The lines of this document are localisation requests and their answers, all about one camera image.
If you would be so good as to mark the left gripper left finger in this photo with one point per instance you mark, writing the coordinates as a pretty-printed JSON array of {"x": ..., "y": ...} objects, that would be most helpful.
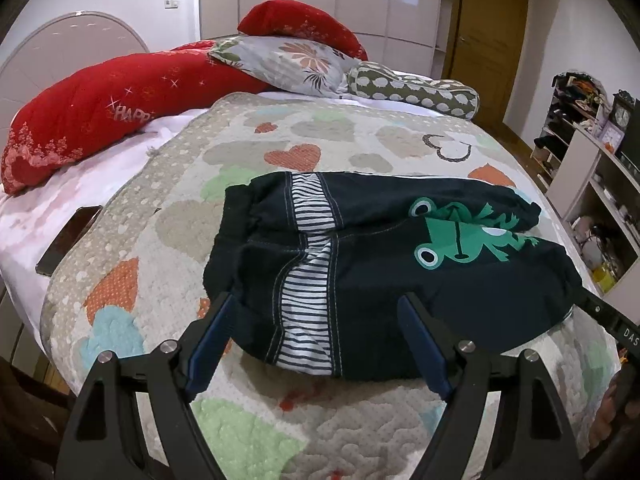
[{"x": 132, "y": 418}]

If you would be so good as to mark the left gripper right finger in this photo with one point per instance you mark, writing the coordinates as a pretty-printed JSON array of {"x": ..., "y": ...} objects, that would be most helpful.
[{"x": 532, "y": 437}]

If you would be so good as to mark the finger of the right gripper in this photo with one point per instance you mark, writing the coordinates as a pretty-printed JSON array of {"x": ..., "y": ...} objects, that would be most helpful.
[{"x": 625, "y": 332}]

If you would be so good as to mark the navy striped frog pants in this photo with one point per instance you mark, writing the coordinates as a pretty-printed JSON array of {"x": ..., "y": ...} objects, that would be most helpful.
[{"x": 317, "y": 262}]

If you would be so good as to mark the white storage shelf unit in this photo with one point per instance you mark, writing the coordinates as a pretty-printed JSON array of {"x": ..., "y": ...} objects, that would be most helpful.
[{"x": 590, "y": 171}]

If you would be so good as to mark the dark green desk clock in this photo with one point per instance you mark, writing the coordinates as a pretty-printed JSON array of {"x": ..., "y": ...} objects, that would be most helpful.
[{"x": 623, "y": 109}]

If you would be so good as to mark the dark smartphone on bed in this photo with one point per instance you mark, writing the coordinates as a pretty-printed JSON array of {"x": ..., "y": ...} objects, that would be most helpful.
[{"x": 66, "y": 239}]

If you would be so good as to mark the white bed sheet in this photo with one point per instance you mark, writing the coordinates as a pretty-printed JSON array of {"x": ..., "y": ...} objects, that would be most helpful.
[{"x": 31, "y": 220}]

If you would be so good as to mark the long red pillow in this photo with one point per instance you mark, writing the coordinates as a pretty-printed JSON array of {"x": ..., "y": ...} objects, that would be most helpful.
[{"x": 99, "y": 105}]

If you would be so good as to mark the brown wooden door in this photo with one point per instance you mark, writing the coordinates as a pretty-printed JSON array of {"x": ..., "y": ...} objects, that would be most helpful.
[{"x": 483, "y": 51}]

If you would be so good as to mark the olive cloud pattern bolster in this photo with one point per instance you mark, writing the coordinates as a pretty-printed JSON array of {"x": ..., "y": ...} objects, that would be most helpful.
[{"x": 375, "y": 81}]

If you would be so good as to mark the rounded grey headboard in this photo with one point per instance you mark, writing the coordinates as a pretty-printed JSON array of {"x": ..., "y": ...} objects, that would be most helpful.
[{"x": 58, "y": 49}]

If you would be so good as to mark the floral grey pillow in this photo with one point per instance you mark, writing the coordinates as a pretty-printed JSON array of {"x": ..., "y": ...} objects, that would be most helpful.
[{"x": 289, "y": 64}]

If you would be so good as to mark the red pillow at back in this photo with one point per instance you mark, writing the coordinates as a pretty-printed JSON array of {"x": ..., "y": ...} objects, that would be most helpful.
[{"x": 292, "y": 18}]

